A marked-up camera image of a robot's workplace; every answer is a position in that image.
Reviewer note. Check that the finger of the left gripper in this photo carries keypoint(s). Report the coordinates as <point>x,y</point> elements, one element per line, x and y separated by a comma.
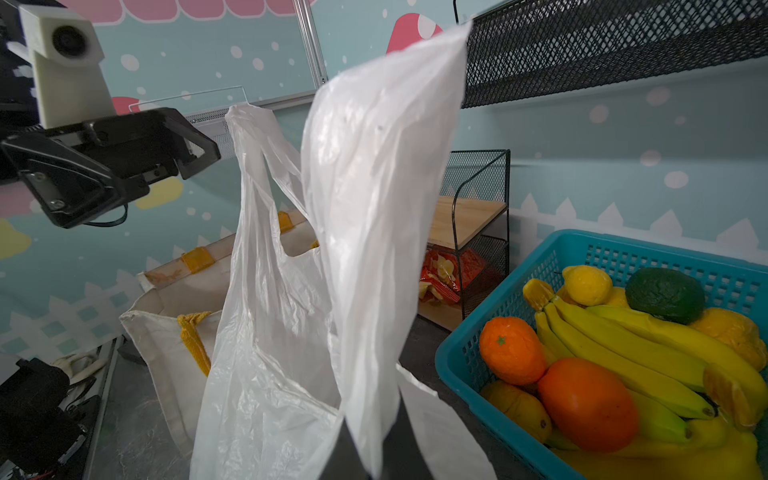
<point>198,147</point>

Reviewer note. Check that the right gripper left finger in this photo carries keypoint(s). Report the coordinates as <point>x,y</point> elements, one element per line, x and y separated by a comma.
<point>344,462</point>

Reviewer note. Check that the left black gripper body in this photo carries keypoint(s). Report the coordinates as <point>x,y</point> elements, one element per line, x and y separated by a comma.
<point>82,171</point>

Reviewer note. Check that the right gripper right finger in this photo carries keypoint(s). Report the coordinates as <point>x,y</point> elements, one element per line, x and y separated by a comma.
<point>403,459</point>

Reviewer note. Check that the white canvas tote bag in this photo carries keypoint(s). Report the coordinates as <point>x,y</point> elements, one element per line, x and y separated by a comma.
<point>226,346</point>

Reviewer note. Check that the white plastic grocery bag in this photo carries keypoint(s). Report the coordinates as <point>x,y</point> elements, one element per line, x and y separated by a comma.
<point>367,177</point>

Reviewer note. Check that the orange fruit left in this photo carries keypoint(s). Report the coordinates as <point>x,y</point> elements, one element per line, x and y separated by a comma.
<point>512,351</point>

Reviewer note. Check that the orange fruit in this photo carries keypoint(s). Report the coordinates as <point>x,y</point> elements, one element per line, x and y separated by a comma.
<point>512,351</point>
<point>589,405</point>

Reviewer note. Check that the red snack bag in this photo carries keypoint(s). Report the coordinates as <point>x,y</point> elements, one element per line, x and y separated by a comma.
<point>443,278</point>

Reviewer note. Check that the orange fruit right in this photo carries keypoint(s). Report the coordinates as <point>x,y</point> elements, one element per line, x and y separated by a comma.
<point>589,405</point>

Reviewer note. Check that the yellow lemon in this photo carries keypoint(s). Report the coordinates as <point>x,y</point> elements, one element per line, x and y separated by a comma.
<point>587,285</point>

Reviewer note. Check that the yellow banana bunch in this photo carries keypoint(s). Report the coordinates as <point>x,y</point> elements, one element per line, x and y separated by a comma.
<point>698,399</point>

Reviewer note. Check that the green avocado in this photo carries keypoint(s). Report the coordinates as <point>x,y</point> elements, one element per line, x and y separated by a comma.
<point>666,294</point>

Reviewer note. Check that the teal plastic fruit basket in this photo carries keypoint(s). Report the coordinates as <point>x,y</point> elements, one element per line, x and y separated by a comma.
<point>515,414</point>

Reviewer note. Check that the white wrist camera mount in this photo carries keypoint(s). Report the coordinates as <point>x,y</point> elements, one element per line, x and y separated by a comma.
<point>64,52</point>

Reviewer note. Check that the black wire snack shelf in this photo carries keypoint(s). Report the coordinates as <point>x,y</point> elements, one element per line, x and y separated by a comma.
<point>472,213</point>

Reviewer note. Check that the black mesh wall basket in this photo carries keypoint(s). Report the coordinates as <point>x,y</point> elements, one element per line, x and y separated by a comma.
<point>526,49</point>

